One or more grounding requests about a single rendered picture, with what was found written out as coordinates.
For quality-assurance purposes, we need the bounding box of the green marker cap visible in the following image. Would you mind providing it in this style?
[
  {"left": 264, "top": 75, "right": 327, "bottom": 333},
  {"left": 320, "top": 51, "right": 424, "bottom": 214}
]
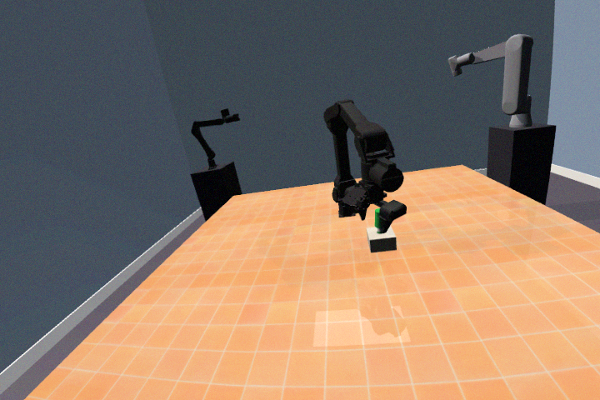
[{"left": 374, "top": 208, "right": 383, "bottom": 228}]

